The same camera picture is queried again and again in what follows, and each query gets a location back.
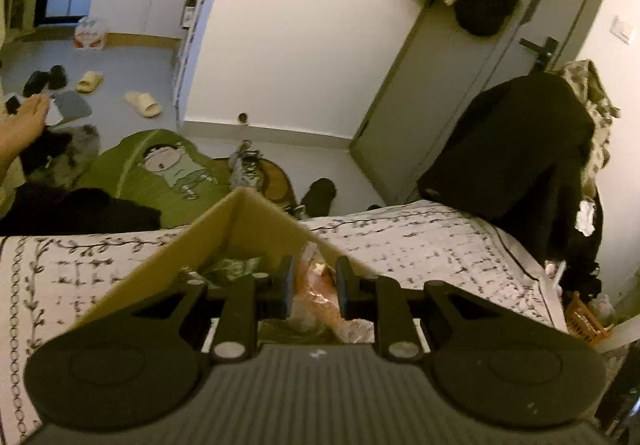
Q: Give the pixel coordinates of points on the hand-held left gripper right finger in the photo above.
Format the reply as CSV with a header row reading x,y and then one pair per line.
x,y
341,290

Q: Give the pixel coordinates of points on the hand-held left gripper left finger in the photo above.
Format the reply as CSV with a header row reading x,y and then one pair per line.
x,y
287,290

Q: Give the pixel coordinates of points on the clear brown bread packet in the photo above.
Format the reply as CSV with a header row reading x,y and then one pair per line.
x,y
315,305

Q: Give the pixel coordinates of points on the large green snack packet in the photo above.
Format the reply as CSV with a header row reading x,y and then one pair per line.
x,y
232,267

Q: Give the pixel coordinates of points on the cardboard box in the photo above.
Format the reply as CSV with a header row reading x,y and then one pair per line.
x,y
150,270

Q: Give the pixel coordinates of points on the black shoe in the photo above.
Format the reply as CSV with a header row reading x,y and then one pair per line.
x,y
317,195

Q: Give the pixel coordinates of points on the brown round mat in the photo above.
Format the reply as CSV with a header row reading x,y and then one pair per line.
x,y
280,181

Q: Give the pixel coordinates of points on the white patterned blanket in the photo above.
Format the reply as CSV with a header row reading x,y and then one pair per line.
x,y
450,250

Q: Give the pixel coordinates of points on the grey sneakers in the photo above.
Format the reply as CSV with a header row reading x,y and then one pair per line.
x,y
245,170

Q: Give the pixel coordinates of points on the door stopper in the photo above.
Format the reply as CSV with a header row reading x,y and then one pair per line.
x,y
243,117

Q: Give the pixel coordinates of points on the green cartoon rug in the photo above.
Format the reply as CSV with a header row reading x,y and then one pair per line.
x,y
150,175

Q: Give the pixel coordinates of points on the black jacket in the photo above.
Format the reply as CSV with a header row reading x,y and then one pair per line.
x,y
515,150

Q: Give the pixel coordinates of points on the black cloth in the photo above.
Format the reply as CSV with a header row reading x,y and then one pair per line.
x,y
75,212

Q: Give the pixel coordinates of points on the beige slipper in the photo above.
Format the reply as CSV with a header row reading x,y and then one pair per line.
x,y
90,81
142,103

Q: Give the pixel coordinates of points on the grey door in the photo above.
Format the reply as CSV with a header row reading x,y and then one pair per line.
x,y
450,75

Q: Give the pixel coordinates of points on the orange basket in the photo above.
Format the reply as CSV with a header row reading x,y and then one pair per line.
x,y
587,320

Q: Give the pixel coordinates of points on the white cloth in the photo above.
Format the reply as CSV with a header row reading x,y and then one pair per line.
x,y
585,220

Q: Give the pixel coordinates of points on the grey fluffy cloth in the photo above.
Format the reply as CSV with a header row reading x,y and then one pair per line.
x,y
75,150

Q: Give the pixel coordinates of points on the grey slipper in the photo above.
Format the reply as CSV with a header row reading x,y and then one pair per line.
x,y
72,106

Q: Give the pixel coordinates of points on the white storage rack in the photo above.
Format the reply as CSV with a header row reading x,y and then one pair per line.
x,y
192,20

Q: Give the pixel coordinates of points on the black slipper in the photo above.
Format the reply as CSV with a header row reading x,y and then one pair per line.
x,y
56,77
35,82

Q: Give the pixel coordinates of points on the person's bare foot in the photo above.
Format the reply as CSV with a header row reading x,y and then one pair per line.
x,y
20,125

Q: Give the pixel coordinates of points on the camouflage cloth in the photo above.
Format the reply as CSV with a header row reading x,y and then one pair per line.
x,y
595,100

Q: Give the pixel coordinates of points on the red white plastic bag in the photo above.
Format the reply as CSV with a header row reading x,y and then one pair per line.
x,y
90,32

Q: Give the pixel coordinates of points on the light switch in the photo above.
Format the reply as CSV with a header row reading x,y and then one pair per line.
x,y
622,29

